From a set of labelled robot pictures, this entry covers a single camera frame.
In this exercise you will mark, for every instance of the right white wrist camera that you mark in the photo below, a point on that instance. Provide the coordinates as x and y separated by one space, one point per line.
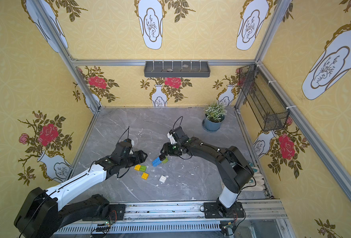
172 139

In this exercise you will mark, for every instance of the aluminium front rail frame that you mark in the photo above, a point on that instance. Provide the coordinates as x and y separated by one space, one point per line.
262 217

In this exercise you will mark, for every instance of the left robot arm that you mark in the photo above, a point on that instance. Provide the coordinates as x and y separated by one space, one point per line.
44 211

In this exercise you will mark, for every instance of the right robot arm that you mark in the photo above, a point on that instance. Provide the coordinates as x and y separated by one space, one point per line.
234 170

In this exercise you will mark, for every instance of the black lego brick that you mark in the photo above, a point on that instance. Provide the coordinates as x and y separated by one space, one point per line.
162 157

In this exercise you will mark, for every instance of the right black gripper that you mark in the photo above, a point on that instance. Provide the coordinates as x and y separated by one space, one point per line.
168 149

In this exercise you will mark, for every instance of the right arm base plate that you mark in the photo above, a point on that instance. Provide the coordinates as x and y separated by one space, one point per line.
215 210

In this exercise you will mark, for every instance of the potted plant blue pot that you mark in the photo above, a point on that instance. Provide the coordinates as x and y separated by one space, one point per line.
215 114

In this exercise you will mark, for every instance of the black wire mesh basket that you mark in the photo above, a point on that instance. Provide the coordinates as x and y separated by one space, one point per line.
268 108

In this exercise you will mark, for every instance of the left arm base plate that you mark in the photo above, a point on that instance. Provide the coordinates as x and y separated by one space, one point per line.
114 212

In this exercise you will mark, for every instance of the white lego brick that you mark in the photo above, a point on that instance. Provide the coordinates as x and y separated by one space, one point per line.
163 179

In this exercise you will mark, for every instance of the blue long lego brick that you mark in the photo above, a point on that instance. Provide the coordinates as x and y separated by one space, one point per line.
156 162

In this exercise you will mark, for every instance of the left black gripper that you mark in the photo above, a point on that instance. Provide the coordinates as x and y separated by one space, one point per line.
135 156

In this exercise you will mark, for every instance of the yellow lego brick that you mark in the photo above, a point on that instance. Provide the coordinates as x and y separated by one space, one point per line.
137 167
145 176

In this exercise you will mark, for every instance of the work glove with teal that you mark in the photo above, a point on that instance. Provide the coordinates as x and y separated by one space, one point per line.
257 183

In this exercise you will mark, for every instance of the grey wall shelf tray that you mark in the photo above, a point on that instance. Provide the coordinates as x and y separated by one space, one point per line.
177 68

